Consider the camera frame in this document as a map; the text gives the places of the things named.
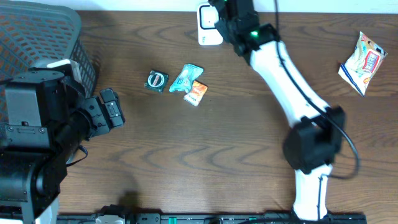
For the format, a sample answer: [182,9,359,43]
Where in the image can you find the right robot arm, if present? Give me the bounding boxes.
[209,0,345,222]

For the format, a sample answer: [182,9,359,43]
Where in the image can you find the orange white tissue pack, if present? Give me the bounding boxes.
[183,81,208,106]

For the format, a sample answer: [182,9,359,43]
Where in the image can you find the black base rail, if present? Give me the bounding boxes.
[55,205,368,224]

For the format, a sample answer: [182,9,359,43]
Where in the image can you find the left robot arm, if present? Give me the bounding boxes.
[1,59,125,223]

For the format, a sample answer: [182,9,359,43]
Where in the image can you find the white barcode scanner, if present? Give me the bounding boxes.
[197,3,223,46]

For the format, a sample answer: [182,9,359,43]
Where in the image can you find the grey plastic mesh basket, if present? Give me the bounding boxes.
[1,1,98,126]

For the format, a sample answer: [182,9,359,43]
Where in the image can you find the teal snack packet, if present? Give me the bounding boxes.
[169,63,204,93]

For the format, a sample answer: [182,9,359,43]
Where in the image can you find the white blue snack bag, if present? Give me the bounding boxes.
[338,31,388,97]

